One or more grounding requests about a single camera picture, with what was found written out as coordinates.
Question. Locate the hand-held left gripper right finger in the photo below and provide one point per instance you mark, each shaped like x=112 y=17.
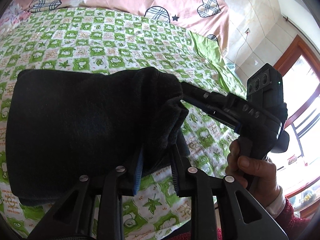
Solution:
x=175 y=177

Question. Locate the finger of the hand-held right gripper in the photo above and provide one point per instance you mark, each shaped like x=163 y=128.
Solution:
x=205 y=95
x=217 y=115

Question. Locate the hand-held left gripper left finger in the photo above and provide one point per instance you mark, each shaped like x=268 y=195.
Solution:
x=138 y=175

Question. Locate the black pants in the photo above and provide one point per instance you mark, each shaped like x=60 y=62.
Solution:
x=85 y=130

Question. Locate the person's right forearm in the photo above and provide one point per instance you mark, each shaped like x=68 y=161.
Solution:
x=287 y=217

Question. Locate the person's right hand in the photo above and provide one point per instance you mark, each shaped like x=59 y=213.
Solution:
x=262 y=180

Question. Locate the black window railing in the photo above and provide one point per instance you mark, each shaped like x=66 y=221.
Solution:
x=303 y=127

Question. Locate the dark curtain rod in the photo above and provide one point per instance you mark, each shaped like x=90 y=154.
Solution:
x=300 y=21

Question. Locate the green checkered bed sheet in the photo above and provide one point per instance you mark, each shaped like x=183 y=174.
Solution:
x=100 y=40

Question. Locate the floral ruffled cloth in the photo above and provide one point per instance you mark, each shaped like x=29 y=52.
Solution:
x=15 y=13

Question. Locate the wooden window frame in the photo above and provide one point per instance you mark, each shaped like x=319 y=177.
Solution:
x=291 y=55

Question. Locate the white wall socket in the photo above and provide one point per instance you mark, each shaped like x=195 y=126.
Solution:
x=247 y=31

